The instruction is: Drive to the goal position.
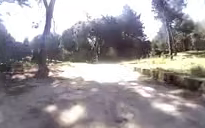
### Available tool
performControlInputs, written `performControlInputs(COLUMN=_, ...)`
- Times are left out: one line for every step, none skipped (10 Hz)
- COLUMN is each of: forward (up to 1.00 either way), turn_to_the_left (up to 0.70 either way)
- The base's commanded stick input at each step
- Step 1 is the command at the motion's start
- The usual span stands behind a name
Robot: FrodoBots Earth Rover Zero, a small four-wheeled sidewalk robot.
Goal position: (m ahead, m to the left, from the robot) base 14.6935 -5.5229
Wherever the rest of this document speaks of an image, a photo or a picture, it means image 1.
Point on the tree with slim trunk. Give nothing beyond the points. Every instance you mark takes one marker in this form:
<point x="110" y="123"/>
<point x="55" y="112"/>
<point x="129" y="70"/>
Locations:
<point x="169" y="30"/>

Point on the sunlit grass slope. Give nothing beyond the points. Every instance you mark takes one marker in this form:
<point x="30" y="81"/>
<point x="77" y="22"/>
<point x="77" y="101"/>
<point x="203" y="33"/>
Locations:
<point x="180" y="61"/>

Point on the tall thin tree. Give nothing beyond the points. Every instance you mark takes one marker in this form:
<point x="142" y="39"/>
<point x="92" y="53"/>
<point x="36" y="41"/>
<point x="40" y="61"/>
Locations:
<point x="45" y="40"/>

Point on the wood of trees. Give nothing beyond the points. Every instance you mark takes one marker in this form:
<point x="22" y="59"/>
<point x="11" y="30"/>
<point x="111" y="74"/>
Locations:
<point x="106" y="40"/>

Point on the grey dirt path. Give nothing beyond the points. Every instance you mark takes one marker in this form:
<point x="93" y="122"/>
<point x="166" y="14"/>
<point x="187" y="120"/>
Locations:
<point x="100" y="100"/>

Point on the low stone kerb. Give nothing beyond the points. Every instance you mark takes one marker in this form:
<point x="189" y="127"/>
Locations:
<point x="176" y="79"/>

